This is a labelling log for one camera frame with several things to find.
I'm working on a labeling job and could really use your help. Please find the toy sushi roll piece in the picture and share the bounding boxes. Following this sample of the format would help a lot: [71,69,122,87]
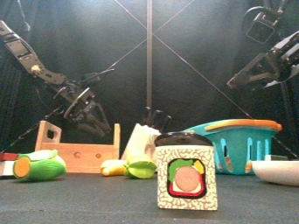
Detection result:
[154,130,221,212]

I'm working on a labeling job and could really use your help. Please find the wooden toy crate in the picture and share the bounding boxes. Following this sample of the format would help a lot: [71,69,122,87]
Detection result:
[34,120,122,174]

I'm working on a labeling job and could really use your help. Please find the white toy knife block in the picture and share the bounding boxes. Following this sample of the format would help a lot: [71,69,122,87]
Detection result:
[121,122,163,165]

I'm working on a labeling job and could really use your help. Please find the yellow toy banana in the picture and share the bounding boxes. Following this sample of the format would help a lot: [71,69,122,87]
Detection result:
[99,158,130,178]

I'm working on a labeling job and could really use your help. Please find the green toy lime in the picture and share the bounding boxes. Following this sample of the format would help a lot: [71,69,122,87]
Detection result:
[123,154,158,179]

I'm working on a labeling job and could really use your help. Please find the red and white box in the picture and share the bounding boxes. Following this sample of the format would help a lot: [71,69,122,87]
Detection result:
[0,151,20,178]

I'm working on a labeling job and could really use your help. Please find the white bowl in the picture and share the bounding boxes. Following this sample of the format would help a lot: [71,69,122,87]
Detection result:
[250,159,299,187]

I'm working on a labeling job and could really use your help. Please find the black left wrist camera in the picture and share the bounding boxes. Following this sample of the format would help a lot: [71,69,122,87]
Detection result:
[79,67,118,86]

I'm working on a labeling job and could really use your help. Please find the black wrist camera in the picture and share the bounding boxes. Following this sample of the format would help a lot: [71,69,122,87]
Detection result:
[79,67,118,86]
[241,6,283,46]

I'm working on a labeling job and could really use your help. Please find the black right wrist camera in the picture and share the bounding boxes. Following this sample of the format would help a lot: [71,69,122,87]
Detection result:
[241,6,283,46]

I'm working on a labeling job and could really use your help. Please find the thin diagonal brace wire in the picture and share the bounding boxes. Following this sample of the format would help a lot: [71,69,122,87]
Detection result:
[0,0,197,154]
[115,0,299,160]

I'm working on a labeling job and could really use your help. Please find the black toy knife handles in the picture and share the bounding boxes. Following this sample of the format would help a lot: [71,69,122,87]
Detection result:
[142,106,174,133]

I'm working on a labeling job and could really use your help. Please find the teal basket orange handle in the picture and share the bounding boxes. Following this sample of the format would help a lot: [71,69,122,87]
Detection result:
[182,118,285,177]

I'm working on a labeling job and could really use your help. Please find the vertical metal frame pole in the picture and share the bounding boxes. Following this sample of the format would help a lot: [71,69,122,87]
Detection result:
[146,0,155,110]

